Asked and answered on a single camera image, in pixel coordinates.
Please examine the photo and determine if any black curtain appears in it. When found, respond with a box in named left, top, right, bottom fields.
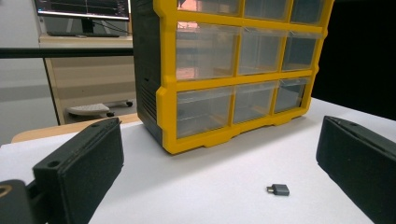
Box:
left=311, top=0, right=396, bottom=120

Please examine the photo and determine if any clear plastic organizer drawer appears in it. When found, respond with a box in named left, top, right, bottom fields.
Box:
left=290, top=0, right=328, bottom=26

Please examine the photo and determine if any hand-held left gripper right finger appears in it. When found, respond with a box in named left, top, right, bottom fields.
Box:
left=316, top=115, right=396, bottom=224

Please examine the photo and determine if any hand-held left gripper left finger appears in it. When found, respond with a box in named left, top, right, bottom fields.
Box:
left=32, top=117, right=125, bottom=224

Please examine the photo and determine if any white caster base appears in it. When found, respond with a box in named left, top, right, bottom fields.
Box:
left=64, top=100, right=134, bottom=119

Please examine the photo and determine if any light wooden board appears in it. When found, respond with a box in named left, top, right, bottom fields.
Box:
left=11, top=112, right=141, bottom=144

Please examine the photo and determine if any dark keyboard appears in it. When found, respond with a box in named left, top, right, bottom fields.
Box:
left=46, top=30, right=120, bottom=38

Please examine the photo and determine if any computer monitor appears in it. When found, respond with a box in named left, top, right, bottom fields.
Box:
left=33, top=0, right=131, bottom=35

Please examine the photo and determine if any set of clear drawers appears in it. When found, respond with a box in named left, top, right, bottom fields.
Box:
left=176, top=0, right=328, bottom=139

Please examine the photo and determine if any beige wooden desk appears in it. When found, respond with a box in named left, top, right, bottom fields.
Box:
left=38, top=34, right=138, bottom=125

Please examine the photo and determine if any black monitor cable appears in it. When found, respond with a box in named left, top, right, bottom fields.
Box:
left=92, top=19, right=133, bottom=35

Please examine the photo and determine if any yellow black drawer organizer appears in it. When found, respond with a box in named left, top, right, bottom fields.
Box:
left=130, top=0, right=335, bottom=156

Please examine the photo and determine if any black horizontal frame bar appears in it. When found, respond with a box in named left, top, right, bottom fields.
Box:
left=0, top=47, right=134, bottom=60

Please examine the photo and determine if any small grey adapter plug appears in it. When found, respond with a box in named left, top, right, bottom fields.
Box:
left=265, top=183, right=290, bottom=197

